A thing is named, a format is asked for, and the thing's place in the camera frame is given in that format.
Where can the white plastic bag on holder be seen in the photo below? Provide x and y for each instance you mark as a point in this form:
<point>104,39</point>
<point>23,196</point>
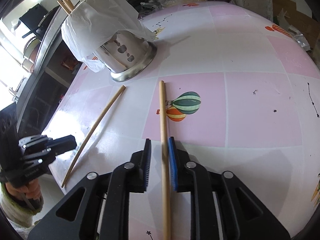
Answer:
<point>94,22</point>

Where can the wooden chopstick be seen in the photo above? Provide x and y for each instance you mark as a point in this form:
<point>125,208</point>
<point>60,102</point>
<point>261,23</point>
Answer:
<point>69,4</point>
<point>64,7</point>
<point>165,164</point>
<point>90,133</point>

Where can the cardboard box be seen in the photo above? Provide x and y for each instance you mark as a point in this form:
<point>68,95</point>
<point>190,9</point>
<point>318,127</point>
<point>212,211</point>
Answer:
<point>306,25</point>

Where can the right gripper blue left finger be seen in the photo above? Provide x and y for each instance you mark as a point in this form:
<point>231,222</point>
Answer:
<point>98,206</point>

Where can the person's left hand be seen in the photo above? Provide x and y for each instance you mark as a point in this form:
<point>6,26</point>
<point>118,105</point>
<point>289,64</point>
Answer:
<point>32,190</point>

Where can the steel utensil holder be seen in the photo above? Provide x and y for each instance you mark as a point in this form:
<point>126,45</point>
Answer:
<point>126,55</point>

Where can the black wok with lid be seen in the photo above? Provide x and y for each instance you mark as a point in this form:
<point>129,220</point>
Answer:
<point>43,25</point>

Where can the brown pot green lid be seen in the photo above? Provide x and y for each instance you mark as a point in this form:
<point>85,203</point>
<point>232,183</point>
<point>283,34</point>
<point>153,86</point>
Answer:
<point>30,53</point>

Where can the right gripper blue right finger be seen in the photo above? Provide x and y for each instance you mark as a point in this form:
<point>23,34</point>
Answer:
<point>222,206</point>

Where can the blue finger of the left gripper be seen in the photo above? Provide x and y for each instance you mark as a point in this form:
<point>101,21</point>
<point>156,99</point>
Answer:
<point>61,145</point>

